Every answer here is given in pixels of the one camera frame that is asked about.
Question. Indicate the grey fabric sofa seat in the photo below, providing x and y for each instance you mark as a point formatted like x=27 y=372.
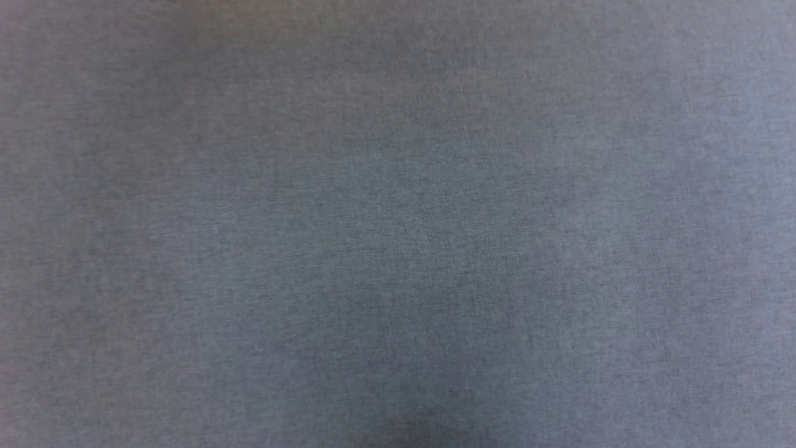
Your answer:
x=398 y=224

